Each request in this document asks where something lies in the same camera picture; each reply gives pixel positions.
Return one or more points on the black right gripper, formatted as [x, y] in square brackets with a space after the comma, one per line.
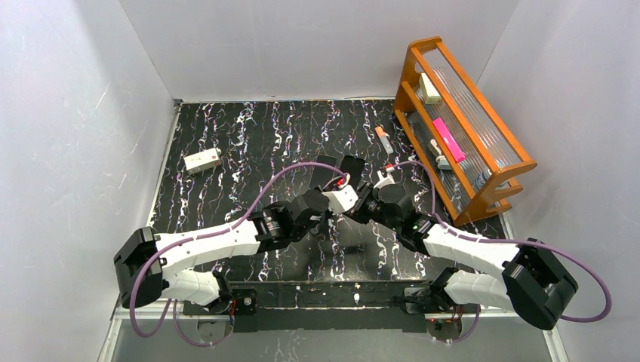
[373, 194]

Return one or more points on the black phone case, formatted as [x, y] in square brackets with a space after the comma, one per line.
[354, 167]

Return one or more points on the black screen smartphone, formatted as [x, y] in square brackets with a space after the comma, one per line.
[321, 176]

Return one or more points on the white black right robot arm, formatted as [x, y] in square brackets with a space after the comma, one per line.
[523, 277]

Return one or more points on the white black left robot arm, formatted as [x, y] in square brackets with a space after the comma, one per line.
[152, 265]

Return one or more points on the orange grey marker pen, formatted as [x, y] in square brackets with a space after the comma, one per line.
[384, 140]

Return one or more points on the white grey small device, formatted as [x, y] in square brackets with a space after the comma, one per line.
[440, 160]

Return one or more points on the pink flat box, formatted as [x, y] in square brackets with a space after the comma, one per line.
[450, 142]

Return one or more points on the orange wooden shelf rack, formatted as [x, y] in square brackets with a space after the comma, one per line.
[484, 138]

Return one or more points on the cream white box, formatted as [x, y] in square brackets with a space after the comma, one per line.
[427, 92]

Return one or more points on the white red small box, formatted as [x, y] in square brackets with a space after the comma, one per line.
[201, 161]

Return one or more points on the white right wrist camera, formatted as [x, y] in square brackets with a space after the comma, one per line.
[385, 178]

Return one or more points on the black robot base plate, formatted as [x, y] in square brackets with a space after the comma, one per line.
[345, 305]

